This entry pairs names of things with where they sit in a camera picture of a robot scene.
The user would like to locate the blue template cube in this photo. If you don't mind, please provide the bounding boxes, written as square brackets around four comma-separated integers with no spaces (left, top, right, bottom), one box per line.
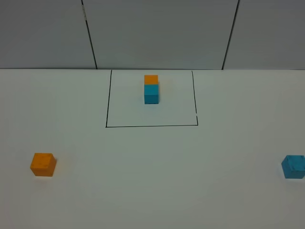
[144,84,159,104]

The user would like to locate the orange template cube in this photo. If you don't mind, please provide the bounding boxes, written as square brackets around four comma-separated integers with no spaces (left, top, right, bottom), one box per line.
[144,75,159,85]

